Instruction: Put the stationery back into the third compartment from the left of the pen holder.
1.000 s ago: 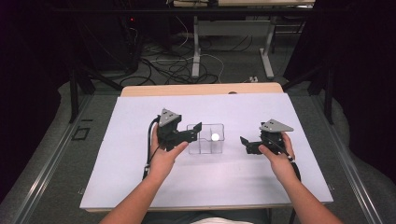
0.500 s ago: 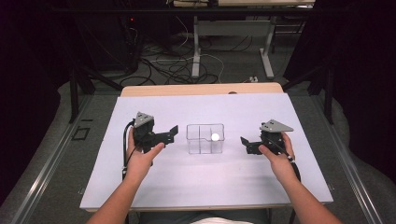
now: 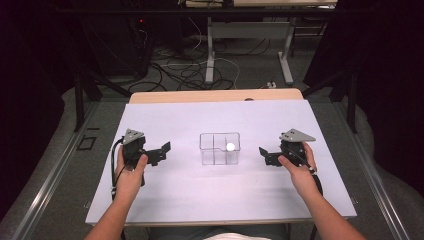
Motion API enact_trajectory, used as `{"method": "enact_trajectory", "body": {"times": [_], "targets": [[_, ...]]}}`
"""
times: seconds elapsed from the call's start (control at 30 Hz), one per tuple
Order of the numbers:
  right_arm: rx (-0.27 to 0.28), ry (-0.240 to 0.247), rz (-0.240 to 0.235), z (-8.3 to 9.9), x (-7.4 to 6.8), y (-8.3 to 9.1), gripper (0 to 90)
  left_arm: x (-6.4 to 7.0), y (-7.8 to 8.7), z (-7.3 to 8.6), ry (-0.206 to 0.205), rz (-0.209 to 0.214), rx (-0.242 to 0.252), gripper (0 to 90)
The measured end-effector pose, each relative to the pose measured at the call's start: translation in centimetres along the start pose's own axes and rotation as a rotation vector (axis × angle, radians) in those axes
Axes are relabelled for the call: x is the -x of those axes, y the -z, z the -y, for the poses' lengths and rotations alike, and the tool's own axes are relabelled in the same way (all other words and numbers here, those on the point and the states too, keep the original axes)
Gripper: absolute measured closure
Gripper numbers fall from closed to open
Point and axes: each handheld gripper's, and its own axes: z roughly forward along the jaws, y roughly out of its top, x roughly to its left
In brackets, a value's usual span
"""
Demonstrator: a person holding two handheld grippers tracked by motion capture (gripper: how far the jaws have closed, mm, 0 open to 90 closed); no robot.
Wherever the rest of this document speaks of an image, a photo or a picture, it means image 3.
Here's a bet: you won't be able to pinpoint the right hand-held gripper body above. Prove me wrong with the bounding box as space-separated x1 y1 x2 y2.
278 128 317 167

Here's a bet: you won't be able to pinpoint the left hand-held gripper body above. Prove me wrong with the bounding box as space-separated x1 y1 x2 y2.
121 128 150 170

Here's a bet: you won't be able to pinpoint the clear plastic organizer box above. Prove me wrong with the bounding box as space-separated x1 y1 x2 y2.
199 132 242 167

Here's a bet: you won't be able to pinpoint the person's right hand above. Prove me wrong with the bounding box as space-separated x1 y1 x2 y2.
277 142 320 200

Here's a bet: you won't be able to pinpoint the person's left hand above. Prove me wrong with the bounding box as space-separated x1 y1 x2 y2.
113 147 149 203

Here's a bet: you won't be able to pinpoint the white table mat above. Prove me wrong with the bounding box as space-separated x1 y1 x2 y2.
85 99 358 225

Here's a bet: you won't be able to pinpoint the black metal stand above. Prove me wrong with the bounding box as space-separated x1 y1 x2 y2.
301 66 360 134
73 66 132 133

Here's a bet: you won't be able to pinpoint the person's dark trousers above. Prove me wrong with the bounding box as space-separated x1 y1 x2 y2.
149 224 292 240

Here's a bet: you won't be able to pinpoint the person's white shirt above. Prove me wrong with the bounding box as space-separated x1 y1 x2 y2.
201 232 273 240

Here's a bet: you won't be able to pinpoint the black computer tower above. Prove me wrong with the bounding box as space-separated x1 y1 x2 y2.
127 15 152 80

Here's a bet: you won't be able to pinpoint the dark curtain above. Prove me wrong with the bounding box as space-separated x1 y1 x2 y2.
0 0 78 219
303 0 424 198

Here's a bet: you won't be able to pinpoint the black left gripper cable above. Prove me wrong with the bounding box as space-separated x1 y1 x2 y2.
110 137 125 202

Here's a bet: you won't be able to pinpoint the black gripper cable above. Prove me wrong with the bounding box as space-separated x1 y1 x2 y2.
110 137 125 202
293 149 325 198

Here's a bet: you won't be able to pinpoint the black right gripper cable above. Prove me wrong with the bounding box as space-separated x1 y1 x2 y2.
293 149 325 198

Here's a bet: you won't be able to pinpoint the tangle of black floor cables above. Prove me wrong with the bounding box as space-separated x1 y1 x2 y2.
128 36 272 93

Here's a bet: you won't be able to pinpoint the metal floor rail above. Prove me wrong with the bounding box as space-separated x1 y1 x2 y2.
333 99 412 240
12 101 101 240

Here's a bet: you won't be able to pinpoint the white floor cable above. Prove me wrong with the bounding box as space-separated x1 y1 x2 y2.
187 16 242 90

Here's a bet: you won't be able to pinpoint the white desk frame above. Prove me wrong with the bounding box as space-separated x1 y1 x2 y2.
184 0 338 86

